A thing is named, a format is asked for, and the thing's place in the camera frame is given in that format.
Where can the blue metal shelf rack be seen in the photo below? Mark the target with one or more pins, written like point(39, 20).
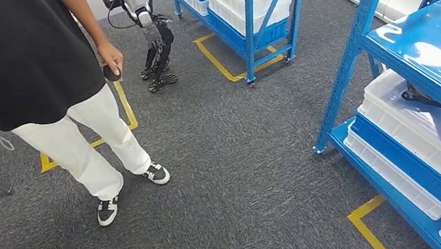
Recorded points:
point(248, 11)
point(435, 42)

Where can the person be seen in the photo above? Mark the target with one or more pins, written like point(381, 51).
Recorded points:
point(13, 64)

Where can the black silver humanoid robot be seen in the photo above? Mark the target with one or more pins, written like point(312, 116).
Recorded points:
point(156, 49)

